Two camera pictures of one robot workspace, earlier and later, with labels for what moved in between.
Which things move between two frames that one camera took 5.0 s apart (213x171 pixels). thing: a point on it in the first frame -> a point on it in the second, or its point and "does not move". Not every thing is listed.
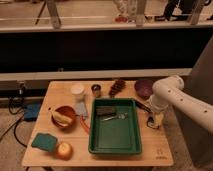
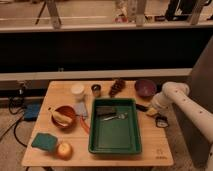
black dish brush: x=151 y=124 -> x=162 y=121
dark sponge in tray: x=105 y=110 does not move
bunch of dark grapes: x=116 y=87 does not move
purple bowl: x=144 y=88 does not move
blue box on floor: x=31 y=111 does not move
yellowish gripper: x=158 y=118 -> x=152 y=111
